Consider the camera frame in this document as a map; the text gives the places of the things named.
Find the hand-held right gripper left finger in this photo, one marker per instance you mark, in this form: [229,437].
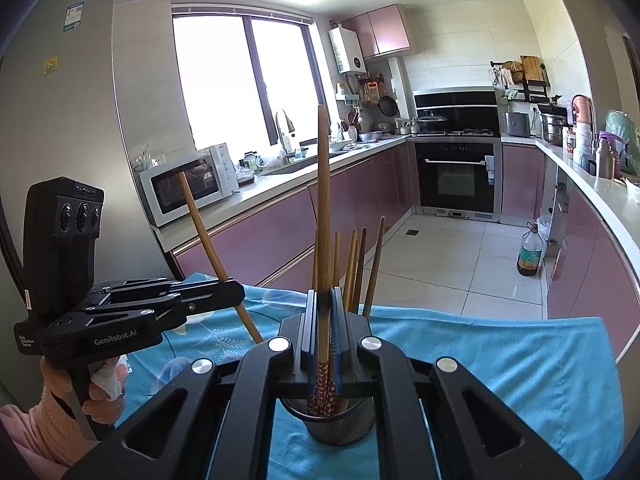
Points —
[312,342]

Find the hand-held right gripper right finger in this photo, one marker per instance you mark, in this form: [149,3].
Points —
[339,342]

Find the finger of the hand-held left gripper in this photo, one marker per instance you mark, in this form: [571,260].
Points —
[140,289]
[215,295]

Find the long light wooden chopstick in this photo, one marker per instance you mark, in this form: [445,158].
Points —
[203,230]

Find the bunch of red-tipped chopsticks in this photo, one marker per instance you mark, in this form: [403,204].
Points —
[373,270]

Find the metal mesh chopstick holder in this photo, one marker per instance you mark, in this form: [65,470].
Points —
[340,430]

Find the brown chopstick red patterned end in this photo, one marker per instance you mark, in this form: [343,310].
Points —
[324,210]

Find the person's left forearm pink sleeve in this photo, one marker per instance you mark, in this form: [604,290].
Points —
[40,430]

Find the person's left hand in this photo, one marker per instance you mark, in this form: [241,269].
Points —
[107,407]

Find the white kitchen countertop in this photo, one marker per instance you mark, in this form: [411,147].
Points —
[210,220]

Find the long pink base cabinets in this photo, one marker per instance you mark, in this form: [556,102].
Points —
[260,230]

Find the white microwave oven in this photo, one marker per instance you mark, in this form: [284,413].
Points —
[185,185]

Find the silver refrigerator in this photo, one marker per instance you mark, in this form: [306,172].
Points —
[75,135]

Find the glass jars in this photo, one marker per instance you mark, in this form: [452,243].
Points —
[251,166]

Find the blue printed tablecloth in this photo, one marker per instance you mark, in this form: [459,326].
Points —
[475,375]

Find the kitchen sink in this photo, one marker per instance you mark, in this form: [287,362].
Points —
[292,165]

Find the chrome kitchen faucet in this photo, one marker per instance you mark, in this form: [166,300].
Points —
[284,132]

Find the yellow square sticker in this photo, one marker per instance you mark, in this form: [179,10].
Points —
[50,66]

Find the black built-in oven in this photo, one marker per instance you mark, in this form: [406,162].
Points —
[457,180]

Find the metal bowl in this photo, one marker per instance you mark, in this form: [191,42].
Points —
[370,136]

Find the cooking oil bottle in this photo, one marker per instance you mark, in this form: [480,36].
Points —
[530,257]

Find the dark framed kitchen window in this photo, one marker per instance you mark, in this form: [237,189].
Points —
[215,80]

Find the energy label sticker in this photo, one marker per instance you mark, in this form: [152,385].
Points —
[73,17]

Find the white bucket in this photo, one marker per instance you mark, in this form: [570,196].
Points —
[544,227]

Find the lidded wok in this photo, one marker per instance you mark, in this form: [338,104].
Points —
[432,122]

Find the hanging frying pan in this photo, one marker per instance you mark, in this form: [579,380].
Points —
[388,106]

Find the curved pink base cabinets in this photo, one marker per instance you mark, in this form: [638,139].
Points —
[585,255]

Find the black range hood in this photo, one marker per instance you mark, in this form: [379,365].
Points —
[456,102]

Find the silver box appliance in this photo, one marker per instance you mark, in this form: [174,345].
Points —
[516,124]

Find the stainless steel steamer pot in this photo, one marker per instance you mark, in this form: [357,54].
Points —
[553,127]

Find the steel thermos bottle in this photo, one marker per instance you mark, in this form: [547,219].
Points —
[604,160]

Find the pink tall kettle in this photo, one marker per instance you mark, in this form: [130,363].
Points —
[582,125]

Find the wooden cutting board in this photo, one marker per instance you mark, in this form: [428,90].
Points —
[531,67]

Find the green plastic bag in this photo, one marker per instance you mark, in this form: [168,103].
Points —
[622,135]

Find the wall utensil rack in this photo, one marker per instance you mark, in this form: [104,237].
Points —
[370,91]

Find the white wall water heater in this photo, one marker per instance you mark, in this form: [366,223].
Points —
[347,50]

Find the pink wall cabinets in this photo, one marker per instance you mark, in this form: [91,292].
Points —
[385,32]

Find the black wall rack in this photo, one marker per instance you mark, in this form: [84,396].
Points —
[532,89]

